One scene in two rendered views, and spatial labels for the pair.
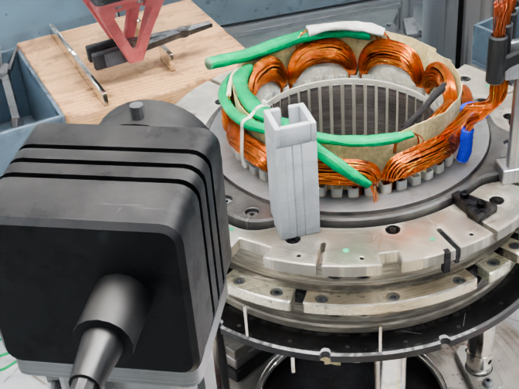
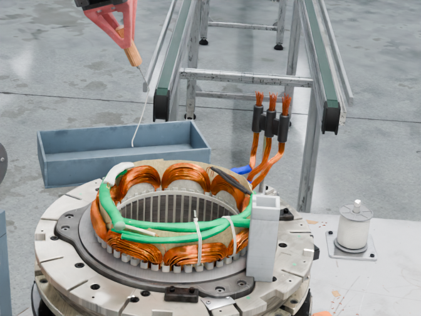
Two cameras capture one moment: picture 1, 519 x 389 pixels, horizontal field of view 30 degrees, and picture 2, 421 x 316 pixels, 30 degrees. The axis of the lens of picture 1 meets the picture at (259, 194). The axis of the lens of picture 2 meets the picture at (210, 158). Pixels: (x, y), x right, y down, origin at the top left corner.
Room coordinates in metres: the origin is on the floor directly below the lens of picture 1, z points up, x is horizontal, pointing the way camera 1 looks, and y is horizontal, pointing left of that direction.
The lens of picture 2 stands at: (0.43, 0.67, 1.58)
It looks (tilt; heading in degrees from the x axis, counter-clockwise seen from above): 26 degrees down; 284
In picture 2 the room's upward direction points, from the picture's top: 4 degrees clockwise
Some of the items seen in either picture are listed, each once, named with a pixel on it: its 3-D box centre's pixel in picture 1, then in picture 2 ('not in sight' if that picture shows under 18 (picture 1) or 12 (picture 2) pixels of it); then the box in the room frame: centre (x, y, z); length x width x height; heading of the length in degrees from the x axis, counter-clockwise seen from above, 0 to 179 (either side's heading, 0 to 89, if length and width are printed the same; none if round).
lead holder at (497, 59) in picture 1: (503, 45); (270, 122); (0.57, -0.17, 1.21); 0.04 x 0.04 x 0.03; 15
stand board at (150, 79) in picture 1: (137, 63); not in sight; (0.90, 0.11, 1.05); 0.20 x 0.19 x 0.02; 113
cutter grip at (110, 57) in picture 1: (113, 56); not in sight; (0.83, 0.13, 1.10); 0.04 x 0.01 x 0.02; 113
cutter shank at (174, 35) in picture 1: (160, 40); not in sight; (0.85, 0.08, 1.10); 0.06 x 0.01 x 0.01; 123
